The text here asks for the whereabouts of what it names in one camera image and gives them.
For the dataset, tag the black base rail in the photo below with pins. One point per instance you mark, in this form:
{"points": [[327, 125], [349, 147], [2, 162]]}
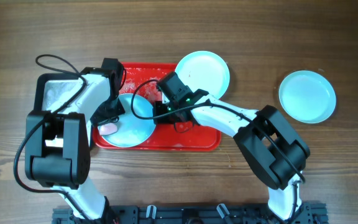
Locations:
{"points": [[308, 213]]}

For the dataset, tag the pink sponge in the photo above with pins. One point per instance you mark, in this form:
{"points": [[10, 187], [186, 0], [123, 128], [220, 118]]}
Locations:
{"points": [[107, 129]]}

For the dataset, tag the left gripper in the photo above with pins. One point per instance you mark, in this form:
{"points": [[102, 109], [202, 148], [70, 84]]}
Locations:
{"points": [[105, 117]]}

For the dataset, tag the black water tray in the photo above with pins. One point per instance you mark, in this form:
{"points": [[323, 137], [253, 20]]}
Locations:
{"points": [[54, 89]]}

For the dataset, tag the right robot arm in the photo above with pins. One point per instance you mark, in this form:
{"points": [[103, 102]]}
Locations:
{"points": [[274, 151]]}

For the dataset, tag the red plastic tray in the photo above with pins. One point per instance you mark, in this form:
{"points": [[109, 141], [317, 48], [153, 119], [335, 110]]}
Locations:
{"points": [[166, 137]]}

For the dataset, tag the light blue plate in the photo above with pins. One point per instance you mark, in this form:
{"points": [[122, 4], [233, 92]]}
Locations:
{"points": [[204, 70], [131, 131], [307, 97]]}

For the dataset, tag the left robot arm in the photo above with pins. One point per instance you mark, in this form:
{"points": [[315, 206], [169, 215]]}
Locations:
{"points": [[68, 104]]}

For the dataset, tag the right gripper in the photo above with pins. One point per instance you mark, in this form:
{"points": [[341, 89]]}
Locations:
{"points": [[159, 114]]}

